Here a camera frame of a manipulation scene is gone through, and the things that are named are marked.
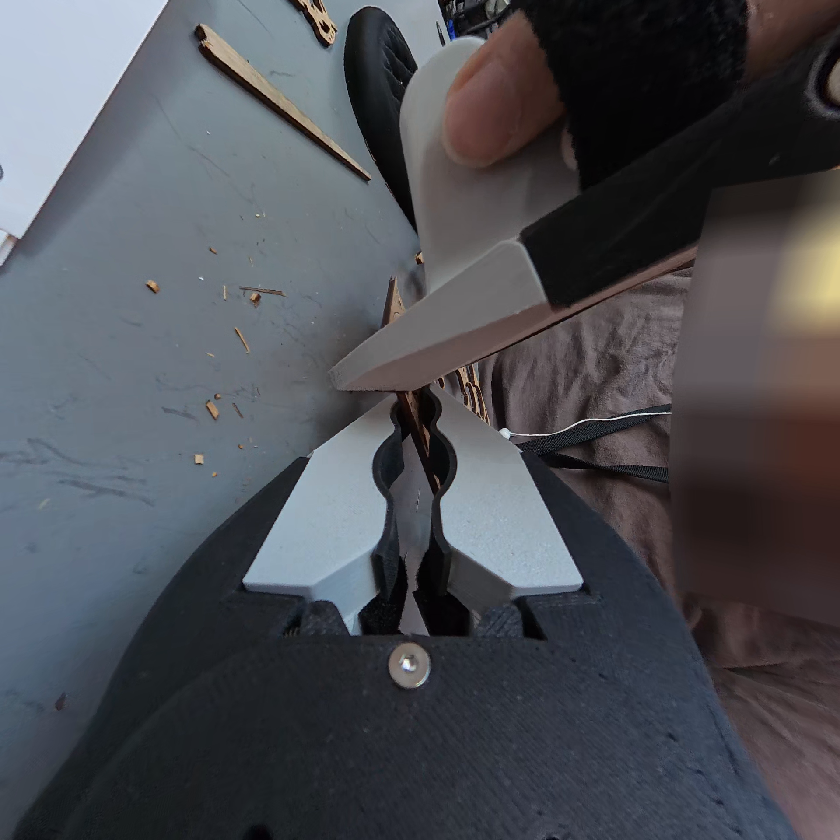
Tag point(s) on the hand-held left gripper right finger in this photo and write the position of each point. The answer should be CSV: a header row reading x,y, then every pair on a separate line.
x,y
505,525

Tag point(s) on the person's right hand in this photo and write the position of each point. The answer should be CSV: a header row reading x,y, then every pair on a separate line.
x,y
499,98

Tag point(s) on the laser-cut wooden parts sheet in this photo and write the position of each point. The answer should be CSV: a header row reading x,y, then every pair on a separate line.
x,y
420,433

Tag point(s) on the branched wooden model part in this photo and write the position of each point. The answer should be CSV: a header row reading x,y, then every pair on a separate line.
x,y
321,26

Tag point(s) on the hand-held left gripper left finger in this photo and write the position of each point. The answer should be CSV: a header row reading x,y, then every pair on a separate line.
x,y
315,525

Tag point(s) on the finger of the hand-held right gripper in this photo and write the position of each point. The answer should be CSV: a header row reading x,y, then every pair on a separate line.
x,y
459,328

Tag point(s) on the black padded wrist rest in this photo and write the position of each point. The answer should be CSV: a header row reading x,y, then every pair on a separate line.
x,y
377,79

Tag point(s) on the white instruction booklet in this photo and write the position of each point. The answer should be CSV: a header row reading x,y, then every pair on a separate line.
x,y
65,98

